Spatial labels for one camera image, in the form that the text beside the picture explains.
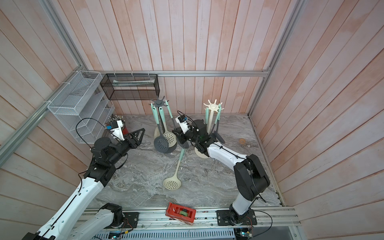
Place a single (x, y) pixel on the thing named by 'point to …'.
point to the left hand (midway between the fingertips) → (143, 132)
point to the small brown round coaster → (242, 141)
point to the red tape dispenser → (184, 214)
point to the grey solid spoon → (160, 143)
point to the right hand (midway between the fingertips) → (173, 130)
